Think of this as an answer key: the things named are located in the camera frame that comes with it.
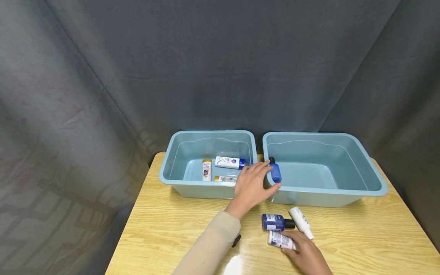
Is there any person's right hand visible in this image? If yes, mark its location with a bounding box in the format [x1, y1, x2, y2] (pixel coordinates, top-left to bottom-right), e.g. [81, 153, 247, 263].
[280, 230, 333, 275]

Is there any person's left forearm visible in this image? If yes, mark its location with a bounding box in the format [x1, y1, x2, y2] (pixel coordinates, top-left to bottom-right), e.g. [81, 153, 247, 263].
[171, 210, 242, 275]

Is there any person's left hand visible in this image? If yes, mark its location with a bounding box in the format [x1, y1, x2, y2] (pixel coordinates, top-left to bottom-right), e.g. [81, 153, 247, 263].
[225, 160, 282, 220]

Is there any dark blue bottle black cap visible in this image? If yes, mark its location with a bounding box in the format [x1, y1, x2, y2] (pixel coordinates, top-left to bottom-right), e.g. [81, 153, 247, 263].
[261, 214, 296, 232]

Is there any light blue plastic bin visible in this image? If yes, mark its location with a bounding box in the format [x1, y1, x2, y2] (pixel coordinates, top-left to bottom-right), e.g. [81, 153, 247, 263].
[262, 132, 388, 208]
[159, 130, 258, 199]

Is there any white bottle with blue cap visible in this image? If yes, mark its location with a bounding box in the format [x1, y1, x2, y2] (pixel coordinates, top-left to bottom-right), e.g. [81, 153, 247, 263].
[215, 156, 246, 170]

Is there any blue bottle with black cap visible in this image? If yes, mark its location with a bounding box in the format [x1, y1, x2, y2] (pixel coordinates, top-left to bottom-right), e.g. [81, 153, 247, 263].
[268, 157, 282, 183]

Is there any white slim bottle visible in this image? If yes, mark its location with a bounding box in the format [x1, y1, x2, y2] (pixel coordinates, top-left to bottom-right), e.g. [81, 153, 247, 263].
[289, 207, 315, 240]

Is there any white bottle with blue base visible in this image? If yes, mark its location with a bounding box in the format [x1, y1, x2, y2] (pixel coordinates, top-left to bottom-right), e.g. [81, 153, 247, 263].
[267, 230, 297, 251]

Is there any white bottle with yellow cap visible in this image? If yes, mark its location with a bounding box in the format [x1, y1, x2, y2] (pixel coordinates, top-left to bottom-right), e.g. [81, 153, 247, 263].
[202, 159, 213, 181]

